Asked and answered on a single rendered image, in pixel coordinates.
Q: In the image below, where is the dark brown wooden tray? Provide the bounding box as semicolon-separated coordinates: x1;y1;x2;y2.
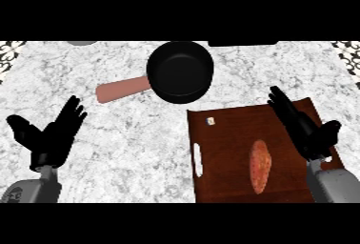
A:
186;97;346;204

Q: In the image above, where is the black pan with pink handle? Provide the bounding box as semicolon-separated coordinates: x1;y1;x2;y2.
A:
95;41;216;105

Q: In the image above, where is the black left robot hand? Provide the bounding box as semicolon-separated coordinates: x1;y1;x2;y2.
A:
6;94;89;173

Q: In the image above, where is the grey round object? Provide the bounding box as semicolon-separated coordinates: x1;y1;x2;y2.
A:
67;40;101;47

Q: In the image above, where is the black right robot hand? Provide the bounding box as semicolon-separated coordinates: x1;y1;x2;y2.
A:
266;85;344;162

